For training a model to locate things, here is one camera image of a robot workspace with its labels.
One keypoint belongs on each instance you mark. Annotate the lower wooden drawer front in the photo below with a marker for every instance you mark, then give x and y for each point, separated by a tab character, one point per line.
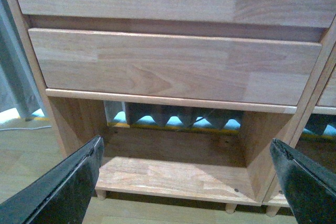
190	67

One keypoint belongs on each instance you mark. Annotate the grey curtain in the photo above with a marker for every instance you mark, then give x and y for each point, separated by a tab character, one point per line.
18	86

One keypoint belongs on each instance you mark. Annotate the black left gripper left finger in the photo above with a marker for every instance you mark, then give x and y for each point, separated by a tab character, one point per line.
61	195

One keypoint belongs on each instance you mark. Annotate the right wooden shelf unit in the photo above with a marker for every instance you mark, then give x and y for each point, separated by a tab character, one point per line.
304	129

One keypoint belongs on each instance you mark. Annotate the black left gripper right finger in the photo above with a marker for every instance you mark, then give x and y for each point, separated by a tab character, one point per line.
308	187

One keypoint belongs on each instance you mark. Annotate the left wooden shelf unit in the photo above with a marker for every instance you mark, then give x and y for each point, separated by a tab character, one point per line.
161	146

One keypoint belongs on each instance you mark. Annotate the wooden shelf unit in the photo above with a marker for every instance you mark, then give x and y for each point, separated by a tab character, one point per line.
161	146
304	129

